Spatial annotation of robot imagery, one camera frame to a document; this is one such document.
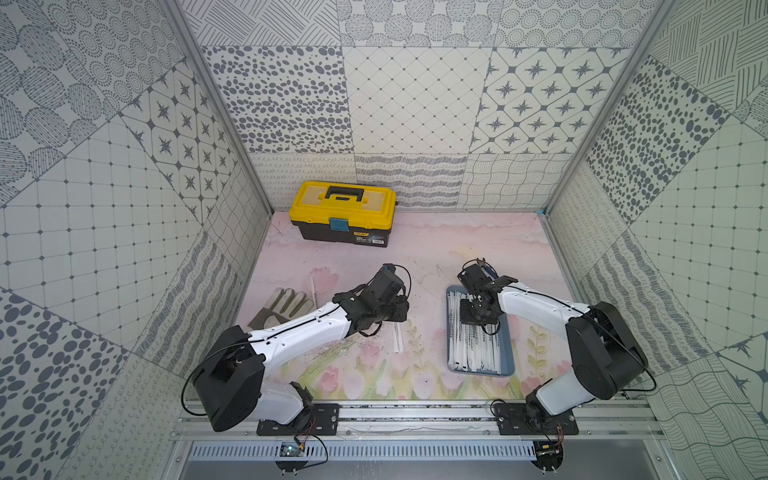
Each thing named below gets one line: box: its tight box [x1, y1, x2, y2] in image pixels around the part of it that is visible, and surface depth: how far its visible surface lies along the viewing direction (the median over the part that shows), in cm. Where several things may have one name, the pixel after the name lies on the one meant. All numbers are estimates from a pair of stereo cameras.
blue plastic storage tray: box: [446, 285, 515, 377], surface depth 86 cm
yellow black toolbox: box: [289, 180, 398, 247], surface depth 103 cm
